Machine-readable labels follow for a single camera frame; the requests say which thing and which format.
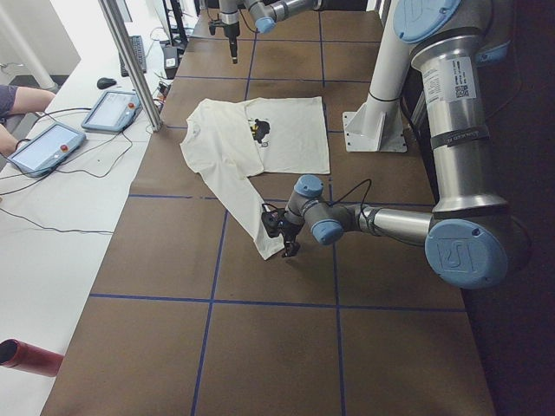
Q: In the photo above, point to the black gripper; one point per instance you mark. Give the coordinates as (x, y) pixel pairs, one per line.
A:
(288, 234)
(228, 25)

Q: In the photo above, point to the white long-sleeve t-shirt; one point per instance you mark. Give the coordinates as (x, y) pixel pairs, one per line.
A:
(228, 143)

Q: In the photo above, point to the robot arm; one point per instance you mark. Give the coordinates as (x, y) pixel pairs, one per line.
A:
(264, 16)
(470, 238)

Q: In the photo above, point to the person forearm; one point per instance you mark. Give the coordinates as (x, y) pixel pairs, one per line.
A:
(22, 100)

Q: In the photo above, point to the black power adapter box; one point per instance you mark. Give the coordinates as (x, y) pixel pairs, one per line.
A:
(171, 61)

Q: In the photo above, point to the black keyboard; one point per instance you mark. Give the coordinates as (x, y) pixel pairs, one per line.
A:
(139, 53)

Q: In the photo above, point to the far teach pendant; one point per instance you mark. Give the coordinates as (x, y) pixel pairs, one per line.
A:
(113, 112)

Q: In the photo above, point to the teach pendant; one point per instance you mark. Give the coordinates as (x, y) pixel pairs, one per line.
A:
(113, 112)
(47, 150)

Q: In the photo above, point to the black computer mouse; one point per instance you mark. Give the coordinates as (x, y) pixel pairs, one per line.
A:
(104, 83)

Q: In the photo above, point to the white mounting column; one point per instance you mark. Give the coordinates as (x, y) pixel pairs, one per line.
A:
(377, 125)

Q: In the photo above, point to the near teach pendant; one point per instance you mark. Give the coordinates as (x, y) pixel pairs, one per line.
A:
(47, 150)

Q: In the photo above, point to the red cylinder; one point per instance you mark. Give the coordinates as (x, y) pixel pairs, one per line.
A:
(25, 357)

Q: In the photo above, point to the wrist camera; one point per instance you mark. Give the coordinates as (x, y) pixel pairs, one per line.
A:
(213, 25)
(270, 223)

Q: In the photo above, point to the aluminium frame post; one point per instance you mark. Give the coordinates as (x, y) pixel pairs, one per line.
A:
(120, 35)

